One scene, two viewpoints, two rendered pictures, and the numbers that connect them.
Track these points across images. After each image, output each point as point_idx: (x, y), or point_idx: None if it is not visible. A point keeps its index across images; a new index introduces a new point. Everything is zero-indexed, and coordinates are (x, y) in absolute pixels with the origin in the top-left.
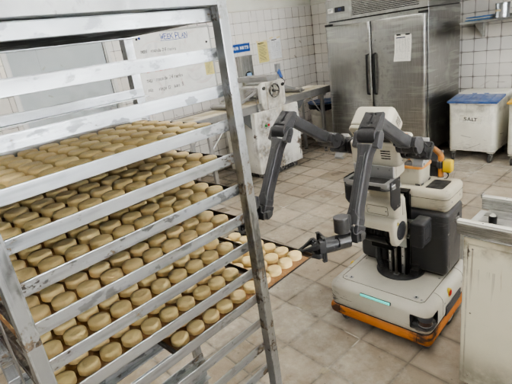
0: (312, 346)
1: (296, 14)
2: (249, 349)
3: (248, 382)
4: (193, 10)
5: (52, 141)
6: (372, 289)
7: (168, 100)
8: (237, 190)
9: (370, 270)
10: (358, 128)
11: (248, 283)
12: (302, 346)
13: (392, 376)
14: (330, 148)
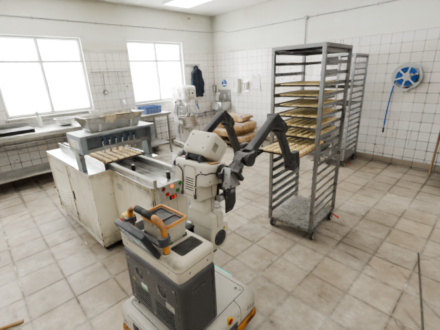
0: (271, 291)
1: None
2: (319, 291)
3: (277, 164)
4: (279, 52)
5: (334, 82)
6: (222, 272)
7: (285, 73)
8: (275, 105)
9: (216, 294)
10: (230, 115)
11: (277, 143)
12: (278, 291)
13: (221, 268)
14: (243, 178)
